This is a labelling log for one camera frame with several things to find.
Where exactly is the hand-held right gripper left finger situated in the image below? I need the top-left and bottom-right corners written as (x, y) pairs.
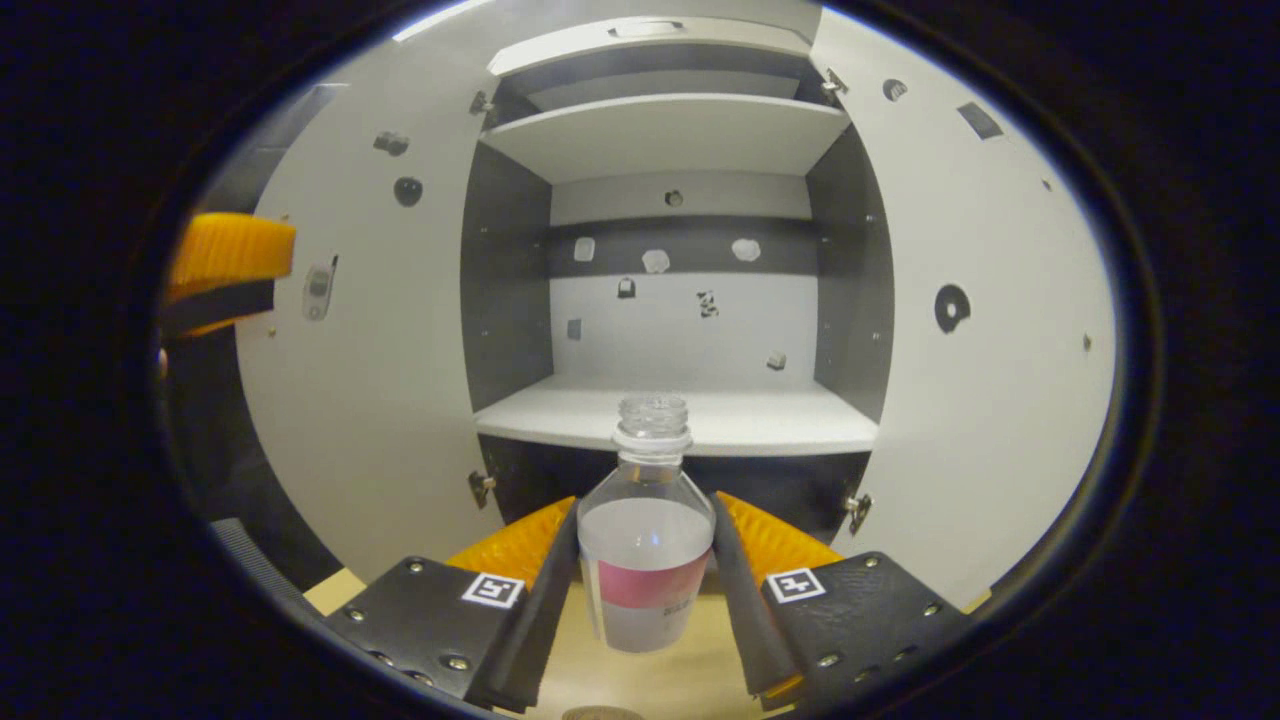
top-left (322, 495), bottom-right (583, 715)

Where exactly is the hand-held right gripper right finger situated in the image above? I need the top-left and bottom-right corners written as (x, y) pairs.
top-left (708, 490), bottom-right (973, 713)

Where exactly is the clear bottle with pink label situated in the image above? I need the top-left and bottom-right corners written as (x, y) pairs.
top-left (577, 393), bottom-right (717, 654)

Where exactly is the white cabinet door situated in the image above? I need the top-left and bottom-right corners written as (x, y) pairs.
top-left (808, 8), bottom-right (1118, 611)
top-left (235, 40), bottom-right (506, 586)

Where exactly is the white and grey cabinet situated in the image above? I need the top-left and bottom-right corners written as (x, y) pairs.
top-left (458, 15), bottom-right (896, 561)

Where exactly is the white cabinet shelf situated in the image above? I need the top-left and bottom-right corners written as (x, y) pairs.
top-left (480, 93), bottom-right (851, 186)

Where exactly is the white cabinet drawer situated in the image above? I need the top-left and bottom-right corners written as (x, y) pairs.
top-left (488, 15), bottom-right (813, 79)

